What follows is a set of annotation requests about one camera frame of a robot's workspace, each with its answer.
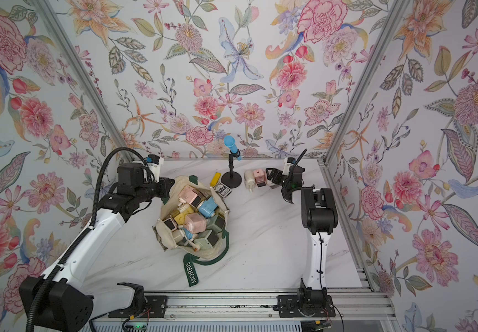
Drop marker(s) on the aluminium corner post right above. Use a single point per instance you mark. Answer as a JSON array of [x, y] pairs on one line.
[[393, 19]]

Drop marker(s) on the blue pencil sharpener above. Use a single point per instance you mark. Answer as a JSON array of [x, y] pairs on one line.
[[208, 208]]

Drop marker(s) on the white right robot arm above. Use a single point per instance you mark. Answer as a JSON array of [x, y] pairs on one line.
[[319, 218]]

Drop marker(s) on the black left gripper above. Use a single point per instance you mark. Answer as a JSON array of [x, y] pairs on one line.
[[165, 189]]

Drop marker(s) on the yellow wooden block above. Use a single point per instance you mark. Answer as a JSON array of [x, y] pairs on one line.
[[215, 179]]

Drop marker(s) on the cream canvas tote bag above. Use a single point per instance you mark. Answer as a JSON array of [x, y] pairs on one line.
[[172, 236]]

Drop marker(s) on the green pencil sharpener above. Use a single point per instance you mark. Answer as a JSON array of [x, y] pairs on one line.
[[206, 240]]

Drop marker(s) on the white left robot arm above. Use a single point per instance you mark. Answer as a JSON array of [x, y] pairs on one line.
[[55, 299]]

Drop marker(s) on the blue playing card box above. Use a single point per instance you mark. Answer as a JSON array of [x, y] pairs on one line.
[[222, 190]]

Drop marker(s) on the blue microphone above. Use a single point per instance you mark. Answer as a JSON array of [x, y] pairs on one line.
[[230, 143]]

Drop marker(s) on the yellow pencil sharpener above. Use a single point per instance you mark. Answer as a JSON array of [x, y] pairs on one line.
[[180, 213]]

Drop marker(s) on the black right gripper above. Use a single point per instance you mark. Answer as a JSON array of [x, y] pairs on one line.
[[275, 171]]

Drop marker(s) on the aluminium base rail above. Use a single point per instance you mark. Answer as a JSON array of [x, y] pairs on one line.
[[245, 291]]

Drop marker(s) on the black microphone stand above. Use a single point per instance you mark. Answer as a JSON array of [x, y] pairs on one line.
[[231, 178]]

